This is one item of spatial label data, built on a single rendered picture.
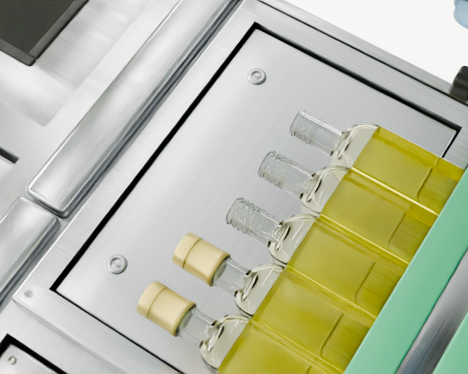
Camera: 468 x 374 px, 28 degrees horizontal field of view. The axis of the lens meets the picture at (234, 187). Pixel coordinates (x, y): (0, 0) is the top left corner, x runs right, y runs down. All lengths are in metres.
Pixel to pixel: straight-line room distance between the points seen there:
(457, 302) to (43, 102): 0.63
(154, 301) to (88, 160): 0.28
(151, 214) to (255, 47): 0.25
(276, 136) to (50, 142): 0.27
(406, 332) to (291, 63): 0.50
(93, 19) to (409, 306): 0.66
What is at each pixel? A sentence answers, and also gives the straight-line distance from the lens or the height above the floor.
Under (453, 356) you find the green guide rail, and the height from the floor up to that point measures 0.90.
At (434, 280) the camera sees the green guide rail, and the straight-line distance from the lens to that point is 0.73.
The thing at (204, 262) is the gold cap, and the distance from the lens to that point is 0.85.
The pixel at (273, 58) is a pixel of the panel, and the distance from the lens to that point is 1.13.
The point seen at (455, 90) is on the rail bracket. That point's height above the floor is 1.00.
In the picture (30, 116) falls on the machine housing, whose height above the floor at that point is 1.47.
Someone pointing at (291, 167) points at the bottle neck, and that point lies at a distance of 0.89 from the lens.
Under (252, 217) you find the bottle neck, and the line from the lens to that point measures 0.87.
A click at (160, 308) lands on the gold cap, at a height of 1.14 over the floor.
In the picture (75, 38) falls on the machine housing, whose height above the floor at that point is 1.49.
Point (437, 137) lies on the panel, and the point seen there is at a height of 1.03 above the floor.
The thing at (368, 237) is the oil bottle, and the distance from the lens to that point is 0.85.
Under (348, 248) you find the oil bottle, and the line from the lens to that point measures 0.85.
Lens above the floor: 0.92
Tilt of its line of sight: 15 degrees up
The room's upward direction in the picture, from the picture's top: 60 degrees counter-clockwise
